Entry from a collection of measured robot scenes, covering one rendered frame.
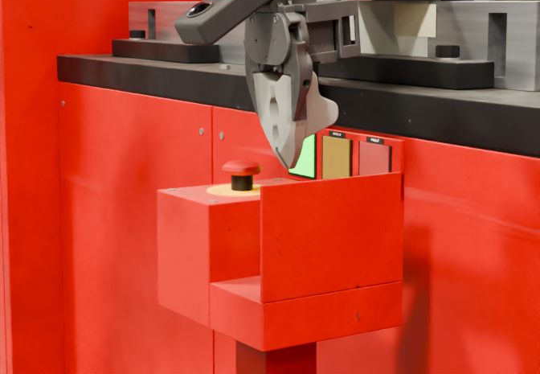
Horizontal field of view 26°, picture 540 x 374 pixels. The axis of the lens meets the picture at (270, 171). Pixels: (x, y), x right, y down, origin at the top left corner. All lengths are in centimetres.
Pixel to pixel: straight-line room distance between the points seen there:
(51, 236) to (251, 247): 108
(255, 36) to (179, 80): 62
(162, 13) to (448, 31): 76
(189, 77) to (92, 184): 42
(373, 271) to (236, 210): 14
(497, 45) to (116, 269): 87
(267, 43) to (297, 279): 21
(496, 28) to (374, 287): 36
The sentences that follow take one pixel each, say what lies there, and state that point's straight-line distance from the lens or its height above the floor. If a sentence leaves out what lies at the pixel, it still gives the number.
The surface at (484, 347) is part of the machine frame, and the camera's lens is 117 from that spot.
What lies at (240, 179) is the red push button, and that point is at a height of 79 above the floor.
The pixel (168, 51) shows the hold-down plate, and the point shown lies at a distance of 187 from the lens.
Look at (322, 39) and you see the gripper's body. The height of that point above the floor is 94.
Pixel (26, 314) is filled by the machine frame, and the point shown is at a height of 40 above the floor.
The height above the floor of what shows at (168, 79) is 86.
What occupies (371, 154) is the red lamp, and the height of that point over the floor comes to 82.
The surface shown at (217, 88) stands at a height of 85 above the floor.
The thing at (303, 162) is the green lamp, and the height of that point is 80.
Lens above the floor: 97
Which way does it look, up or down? 8 degrees down
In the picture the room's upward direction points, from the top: straight up
